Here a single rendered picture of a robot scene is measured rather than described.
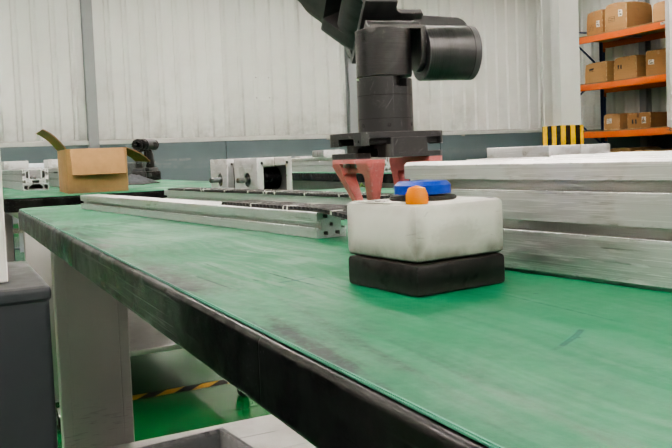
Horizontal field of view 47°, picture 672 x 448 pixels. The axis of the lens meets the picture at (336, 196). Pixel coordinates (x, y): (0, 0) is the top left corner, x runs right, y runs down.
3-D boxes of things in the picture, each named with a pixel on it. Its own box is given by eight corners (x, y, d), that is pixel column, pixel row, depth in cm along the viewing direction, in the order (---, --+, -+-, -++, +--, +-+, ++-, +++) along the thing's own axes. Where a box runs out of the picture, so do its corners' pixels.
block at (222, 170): (202, 200, 183) (200, 160, 183) (246, 197, 189) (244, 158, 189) (218, 201, 175) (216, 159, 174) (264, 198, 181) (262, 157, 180)
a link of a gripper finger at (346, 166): (428, 228, 79) (424, 136, 79) (371, 235, 75) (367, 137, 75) (387, 224, 85) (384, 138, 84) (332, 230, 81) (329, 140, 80)
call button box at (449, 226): (347, 283, 57) (344, 197, 56) (448, 268, 62) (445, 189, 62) (418, 298, 50) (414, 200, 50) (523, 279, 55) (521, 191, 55)
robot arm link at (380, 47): (347, 25, 81) (363, 15, 76) (409, 25, 83) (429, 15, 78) (350, 91, 82) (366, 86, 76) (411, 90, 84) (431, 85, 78)
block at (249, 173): (225, 201, 173) (223, 159, 172) (269, 198, 180) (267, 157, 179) (248, 203, 165) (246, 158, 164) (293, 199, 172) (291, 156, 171)
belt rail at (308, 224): (81, 208, 168) (80, 195, 168) (99, 207, 170) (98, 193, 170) (317, 238, 88) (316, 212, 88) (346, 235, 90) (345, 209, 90)
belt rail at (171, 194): (164, 202, 179) (164, 189, 178) (181, 201, 181) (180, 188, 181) (443, 224, 99) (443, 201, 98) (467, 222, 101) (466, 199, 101)
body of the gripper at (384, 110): (445, 147, 80) (442, 75, 80) (364, 151, 75) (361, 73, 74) (405, 149, 86) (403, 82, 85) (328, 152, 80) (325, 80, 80)
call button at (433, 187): (383, 208, 56) (382, 181, 56) (426, 205, 58) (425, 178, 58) (419, 211, 52) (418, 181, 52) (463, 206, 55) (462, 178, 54)
